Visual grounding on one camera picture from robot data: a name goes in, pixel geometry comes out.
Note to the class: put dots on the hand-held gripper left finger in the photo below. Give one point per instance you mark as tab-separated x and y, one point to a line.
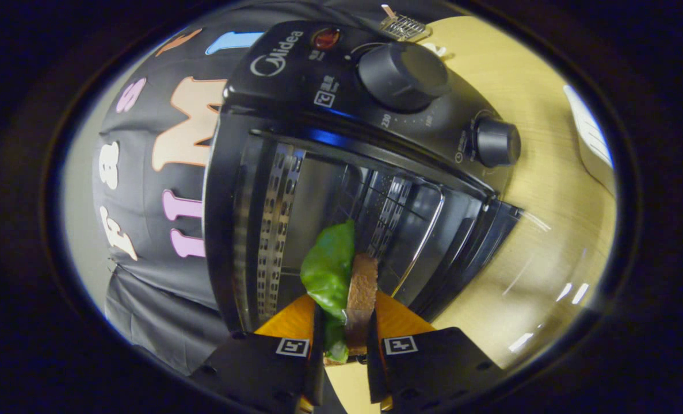
255	368

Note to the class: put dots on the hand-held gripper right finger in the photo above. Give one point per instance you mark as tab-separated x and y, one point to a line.
433	374

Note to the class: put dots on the bread and lettuce sandwich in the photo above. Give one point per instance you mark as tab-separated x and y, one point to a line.
361	287

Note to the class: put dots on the black toaster oven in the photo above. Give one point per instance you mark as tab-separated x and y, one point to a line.
295	86

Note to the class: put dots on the white rectangular dish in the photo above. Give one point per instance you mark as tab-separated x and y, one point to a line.
591	144

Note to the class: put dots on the clear utensil holder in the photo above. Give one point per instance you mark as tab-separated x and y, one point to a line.
401	26

